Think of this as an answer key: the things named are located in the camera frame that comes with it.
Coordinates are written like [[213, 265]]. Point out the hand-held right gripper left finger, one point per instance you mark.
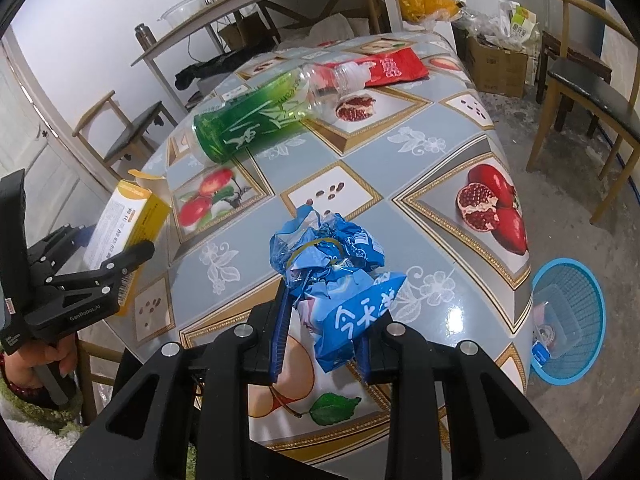
[[280, 335]]

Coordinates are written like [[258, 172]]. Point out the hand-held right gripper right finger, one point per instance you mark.
[[367, 367]]

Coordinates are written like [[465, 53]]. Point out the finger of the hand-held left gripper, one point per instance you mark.
[[120, 265], [55, 250]]

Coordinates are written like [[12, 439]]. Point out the yellow white carton box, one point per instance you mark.
[[125, 210]]

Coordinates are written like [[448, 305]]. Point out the blue plastic wrapper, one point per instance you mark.
[[345, 270]]

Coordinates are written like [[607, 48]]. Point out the blue plastic basket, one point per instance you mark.
[[590, 310]]

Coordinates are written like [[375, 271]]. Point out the red snack pouch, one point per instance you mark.
[[395, 67]]

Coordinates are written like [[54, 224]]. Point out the person's left forearm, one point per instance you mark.
[[30, 420]]

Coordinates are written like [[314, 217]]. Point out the person's left hand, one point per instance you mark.
[[65, 360]]

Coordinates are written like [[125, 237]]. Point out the green plastic bottle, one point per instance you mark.
[[240, 125]]

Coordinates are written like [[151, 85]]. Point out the clear plastic container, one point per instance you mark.
[[560, 310]]

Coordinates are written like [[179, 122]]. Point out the black cloth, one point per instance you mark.
[[205, 72]]

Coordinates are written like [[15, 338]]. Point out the steel thermos bottle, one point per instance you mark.
[[143, 37]]

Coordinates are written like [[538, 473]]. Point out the clear plastic tub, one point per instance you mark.
[[182, 10]]

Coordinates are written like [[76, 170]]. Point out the cardboard box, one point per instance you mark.
[[500, 67], [250, 30]]

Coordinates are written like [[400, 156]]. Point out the wooden table white legs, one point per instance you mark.
[[240, 6]]

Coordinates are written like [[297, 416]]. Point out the white sack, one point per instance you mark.
[[340, 27]]

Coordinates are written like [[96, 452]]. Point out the clear plastic bag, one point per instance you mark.
[[475, 27]]

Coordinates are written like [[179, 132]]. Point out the green white packet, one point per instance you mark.
[[522, 22]]

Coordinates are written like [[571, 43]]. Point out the wooden chair brown seat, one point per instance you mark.
[[575, 50]]

